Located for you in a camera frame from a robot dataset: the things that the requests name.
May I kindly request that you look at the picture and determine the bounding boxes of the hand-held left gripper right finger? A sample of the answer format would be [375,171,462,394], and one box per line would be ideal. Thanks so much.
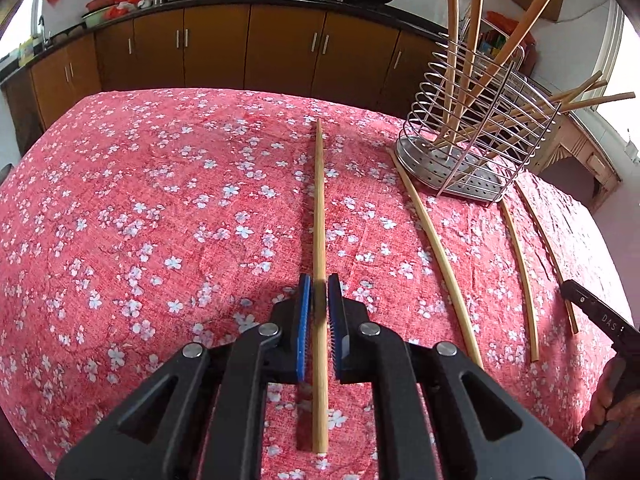
[326,274,586,480]

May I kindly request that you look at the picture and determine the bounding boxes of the wooden chopstick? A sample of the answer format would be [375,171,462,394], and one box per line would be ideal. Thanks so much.
[480,71,606,151]
[452,0,487,133]
[500,91,637,131]
[550,80,610,106]
[515,184,580,335]
[309,118,331,457]
[387,147,485,370]
[435,0,575,148]
[442,0,461,148]
[500,199,541,363]

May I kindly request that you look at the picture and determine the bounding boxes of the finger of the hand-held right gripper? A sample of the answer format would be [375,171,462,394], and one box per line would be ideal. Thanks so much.
[560,280,640,356]

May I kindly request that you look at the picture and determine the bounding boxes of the green basin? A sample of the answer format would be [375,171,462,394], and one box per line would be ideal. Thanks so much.
[81,7,121,28]

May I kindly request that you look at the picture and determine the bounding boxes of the small kitchen window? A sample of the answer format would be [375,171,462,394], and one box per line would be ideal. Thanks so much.
[0,0,43,61]

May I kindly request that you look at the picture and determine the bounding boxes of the red plastic bag by basins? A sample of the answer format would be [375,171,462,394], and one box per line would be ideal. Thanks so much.
[107,0,143,18]

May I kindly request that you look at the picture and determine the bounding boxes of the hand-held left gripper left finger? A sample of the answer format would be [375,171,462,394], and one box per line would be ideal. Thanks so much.
[55,274,313,480]

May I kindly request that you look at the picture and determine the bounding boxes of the metal wire utensil holder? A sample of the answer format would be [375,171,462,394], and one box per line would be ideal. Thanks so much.
[395,15,568,203]

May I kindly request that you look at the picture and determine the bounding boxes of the wooden base kitchen cabinets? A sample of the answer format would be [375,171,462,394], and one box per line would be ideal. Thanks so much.
[0,0,451,133]

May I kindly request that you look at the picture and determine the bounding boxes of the large bright window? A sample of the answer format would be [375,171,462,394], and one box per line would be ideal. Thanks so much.
[597,0,640,161]

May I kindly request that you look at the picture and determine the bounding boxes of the person's right hand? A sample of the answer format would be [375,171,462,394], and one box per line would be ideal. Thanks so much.
[581,355,640,433]

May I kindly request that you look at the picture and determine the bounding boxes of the red floral tablecloth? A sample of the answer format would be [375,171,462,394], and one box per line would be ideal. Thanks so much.
[0,87,631,480]

